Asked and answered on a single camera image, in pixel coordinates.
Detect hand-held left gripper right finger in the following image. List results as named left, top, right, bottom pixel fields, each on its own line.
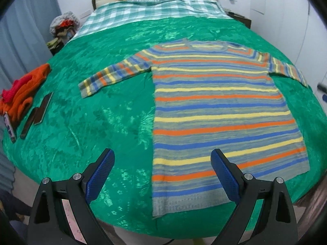
left=210, top=148, right=299, bottom=245

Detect green checked bed sheet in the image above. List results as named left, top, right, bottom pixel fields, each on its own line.
left=74, top=0, right=232, bottom=37

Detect red knit garment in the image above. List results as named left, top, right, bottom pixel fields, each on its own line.
left=1, top=80, right=26, bottom=102

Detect pile of mixed clothes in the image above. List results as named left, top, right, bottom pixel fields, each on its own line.
left=46, top=20, right=77, bottom=55

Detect striped knit sweater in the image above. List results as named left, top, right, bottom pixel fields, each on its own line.
left=78, top=38, right=311, bottom=218

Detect grey curtain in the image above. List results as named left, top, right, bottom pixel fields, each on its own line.
left=0, top=0, right=62, bottom=90

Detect pink cloth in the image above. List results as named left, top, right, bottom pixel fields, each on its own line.
left=63, top=202, right=85, bottom=243

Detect black phone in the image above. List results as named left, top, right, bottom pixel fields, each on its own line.
left=34, top=92, right=54, bottom=125

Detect green patterned blanket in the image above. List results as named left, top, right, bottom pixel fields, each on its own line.
left=1, top=15, right=327, bottom=240

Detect orange knit garment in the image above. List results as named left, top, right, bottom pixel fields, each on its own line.
left=0, top=63, right=52, bottom=128

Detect dark wooden nightstand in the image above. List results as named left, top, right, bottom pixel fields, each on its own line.
left=226, top=11, right=252, bottom=28

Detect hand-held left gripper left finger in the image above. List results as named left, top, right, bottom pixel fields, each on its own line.
left=27, top=148, right=115, bottom=245

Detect small printed card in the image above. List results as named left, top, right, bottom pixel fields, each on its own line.
left=4, top=112, right=17, bottom=143

